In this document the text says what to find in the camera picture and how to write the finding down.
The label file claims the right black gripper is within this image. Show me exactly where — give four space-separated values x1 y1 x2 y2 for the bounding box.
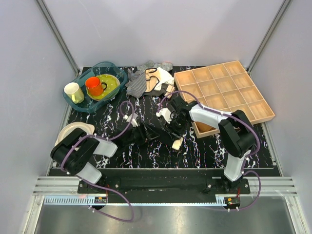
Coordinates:
163 115 189 142

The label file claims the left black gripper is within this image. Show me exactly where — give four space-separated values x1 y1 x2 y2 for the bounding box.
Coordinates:
124 121 159 146

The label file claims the black underwear beige waistband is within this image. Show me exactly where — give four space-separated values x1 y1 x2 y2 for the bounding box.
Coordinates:
142 123 184 151

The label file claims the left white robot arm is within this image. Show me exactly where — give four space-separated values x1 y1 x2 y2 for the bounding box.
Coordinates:
50 123 148 193

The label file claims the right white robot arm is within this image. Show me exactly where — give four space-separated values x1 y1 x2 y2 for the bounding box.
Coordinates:
157 96 260 193

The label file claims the rolled tan underwear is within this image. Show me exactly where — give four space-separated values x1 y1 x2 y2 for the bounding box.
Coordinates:
196 122 214 133

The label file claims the dark beige folded underwear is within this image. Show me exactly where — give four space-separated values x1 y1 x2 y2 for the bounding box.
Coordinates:
144 84 175 97

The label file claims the beige white underwear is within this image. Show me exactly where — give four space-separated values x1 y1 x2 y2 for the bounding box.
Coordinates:
145 67 175 93

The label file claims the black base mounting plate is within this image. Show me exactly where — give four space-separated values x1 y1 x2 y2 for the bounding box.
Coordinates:
77 168 250 204

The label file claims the striped grey garment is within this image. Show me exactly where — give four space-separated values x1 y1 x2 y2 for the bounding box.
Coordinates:
126 60 173 98

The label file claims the wooden compartment tray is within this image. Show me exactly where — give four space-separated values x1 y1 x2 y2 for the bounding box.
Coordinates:
172 60 275 125

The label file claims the green dotted plate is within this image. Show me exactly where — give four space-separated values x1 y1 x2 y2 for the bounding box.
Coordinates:
86 74 120 101

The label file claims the blue transparent plastic basket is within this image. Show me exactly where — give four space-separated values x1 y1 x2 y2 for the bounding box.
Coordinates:
63 61 128 114

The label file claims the orange mug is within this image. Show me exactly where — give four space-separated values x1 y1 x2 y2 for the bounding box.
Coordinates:
85 77 107 96

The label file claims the pale yellow mug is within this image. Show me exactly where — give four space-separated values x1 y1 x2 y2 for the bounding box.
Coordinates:
64 82 84 104

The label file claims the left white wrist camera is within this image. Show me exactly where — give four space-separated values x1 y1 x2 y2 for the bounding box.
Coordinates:
123 113 138 127

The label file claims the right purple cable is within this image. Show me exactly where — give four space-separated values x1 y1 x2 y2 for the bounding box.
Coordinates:
157 90 261 212

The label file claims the purple cable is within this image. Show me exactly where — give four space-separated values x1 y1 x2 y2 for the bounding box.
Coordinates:
60 101 135 222
157 90 261 212

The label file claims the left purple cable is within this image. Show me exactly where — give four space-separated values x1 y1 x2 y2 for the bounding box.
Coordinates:
60 101 135 222

